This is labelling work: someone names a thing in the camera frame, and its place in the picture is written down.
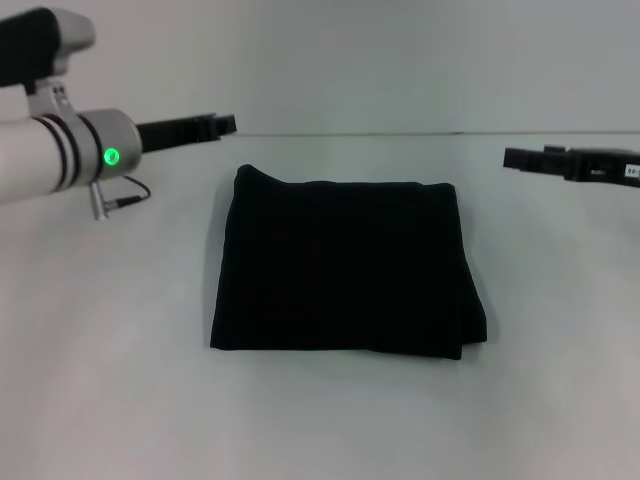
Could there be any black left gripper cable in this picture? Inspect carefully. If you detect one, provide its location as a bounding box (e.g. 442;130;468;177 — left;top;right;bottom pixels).
88;173;152;222

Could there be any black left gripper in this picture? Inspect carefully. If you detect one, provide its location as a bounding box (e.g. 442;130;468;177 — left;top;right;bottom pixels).
135;113;238;154

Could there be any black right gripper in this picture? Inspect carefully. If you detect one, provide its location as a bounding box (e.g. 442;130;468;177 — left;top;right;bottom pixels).
502;143;640;190

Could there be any black t-shirt with white print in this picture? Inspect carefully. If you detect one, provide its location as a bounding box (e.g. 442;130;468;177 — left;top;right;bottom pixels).
208;163;489;362

